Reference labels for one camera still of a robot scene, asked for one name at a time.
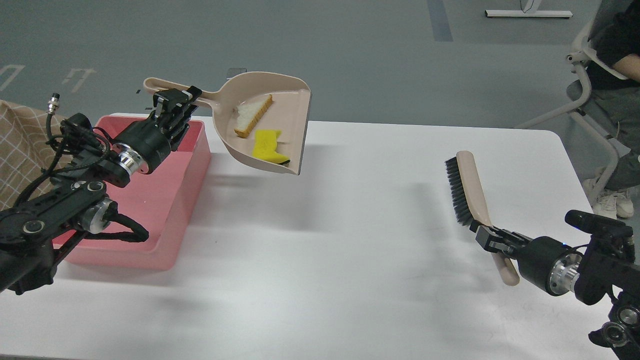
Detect brown checkered cloth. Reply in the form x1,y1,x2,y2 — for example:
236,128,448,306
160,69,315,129
0,100,56,210

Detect yellow sponge piece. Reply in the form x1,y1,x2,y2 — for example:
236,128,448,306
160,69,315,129
251,129,291,166

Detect pink plastic bin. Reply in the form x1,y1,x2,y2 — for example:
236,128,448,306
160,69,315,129
65,120,211,271

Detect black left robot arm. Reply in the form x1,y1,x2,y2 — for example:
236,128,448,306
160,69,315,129
0,86,203,296

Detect seated person dark clothes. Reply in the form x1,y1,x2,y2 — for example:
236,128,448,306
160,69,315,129
587,0,640,219

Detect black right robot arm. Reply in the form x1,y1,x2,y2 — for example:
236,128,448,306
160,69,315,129
470,210,640,360

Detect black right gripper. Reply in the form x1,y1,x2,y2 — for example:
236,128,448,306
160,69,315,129
475,224,583,297

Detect white office chair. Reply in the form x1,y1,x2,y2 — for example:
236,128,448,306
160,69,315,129
514,20,627,205

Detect beige plastic dustpan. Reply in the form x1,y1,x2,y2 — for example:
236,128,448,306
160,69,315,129
143,71,313,176

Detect white floor stand base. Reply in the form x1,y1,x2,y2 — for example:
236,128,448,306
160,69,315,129
484,9,574,19

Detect beige hand brush black bristles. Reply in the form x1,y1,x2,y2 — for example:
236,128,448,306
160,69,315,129
445,150,521,287

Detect triangular bread slice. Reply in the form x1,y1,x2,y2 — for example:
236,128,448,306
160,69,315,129
233,94,274,139

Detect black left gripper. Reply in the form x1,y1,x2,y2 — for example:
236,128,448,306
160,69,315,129
113,86,202,174

